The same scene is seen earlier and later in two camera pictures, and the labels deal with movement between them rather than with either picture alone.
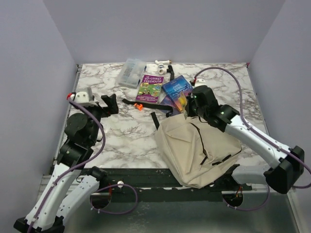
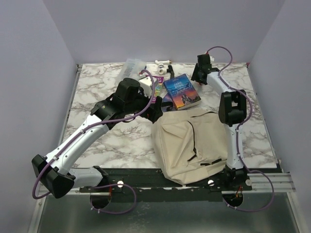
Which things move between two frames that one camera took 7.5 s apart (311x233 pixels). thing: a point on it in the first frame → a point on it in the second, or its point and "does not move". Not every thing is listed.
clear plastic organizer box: (132, 72) does not move
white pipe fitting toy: (162, 69) does not move
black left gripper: (111, 101) → (153, 114)
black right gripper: (190, 99) → (195, 76)
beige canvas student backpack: (194, 153) does not move
